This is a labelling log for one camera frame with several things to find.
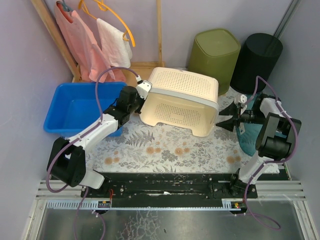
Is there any white plastic basin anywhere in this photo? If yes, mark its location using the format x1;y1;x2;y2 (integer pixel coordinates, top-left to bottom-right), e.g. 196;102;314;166
140;67;219;137

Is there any white towel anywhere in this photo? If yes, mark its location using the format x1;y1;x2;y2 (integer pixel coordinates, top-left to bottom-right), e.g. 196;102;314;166
96;18;133;68

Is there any large black plastic bin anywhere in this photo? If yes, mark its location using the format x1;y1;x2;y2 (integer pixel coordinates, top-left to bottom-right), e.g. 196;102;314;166
230;33;283;95

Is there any green mesh basket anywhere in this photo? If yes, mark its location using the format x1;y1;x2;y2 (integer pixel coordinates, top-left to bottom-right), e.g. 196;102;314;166
187;28;241;95

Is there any blue plastic tray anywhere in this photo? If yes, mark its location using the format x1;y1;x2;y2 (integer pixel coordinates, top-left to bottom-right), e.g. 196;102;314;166
43;81;128;138

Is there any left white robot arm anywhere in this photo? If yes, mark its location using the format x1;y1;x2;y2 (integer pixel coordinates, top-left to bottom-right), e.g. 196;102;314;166
45;81;152;193

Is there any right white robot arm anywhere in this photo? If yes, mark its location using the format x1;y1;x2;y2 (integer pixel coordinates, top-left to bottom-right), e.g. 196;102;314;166
216;94;302;197

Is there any floral table mat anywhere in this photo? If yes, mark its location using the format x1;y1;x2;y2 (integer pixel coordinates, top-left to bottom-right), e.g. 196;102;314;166
85;114;251;174

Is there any pink hanging towel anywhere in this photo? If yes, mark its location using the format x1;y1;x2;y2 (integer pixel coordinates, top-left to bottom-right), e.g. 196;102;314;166
54;1;114;82

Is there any orange clothes hanger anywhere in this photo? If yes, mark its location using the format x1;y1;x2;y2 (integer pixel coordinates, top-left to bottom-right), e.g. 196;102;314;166
77;0;137;48

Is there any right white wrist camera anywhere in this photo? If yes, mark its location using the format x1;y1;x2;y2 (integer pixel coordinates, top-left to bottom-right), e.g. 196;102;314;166
234;94;248;105

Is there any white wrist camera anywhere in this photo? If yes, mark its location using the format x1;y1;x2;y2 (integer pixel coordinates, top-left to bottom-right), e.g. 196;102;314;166
135;77;152;100
234;94;248;105

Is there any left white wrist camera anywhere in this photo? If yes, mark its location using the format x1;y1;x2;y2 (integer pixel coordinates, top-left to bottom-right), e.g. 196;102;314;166
135;77;152;100

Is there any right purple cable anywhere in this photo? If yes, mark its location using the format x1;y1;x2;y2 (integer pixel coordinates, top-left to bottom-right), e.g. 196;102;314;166
239;75;300;230

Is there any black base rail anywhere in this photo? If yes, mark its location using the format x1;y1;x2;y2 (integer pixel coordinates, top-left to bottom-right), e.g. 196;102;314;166
51;171;292;216

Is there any wooden rack frame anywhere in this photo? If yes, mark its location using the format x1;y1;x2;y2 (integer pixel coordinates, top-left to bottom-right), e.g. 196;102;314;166
31;0;165;83

